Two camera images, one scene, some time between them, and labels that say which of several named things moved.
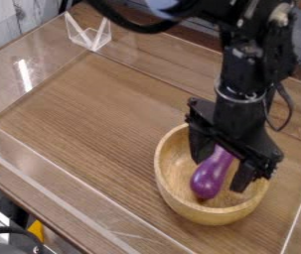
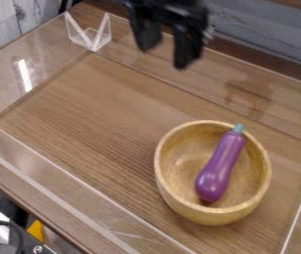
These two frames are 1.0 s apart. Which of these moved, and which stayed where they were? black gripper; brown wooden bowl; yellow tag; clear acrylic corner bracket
Moved: black gripper
Stayed: yellow tag; brown wooden bowl; clear acrylic corner bracket
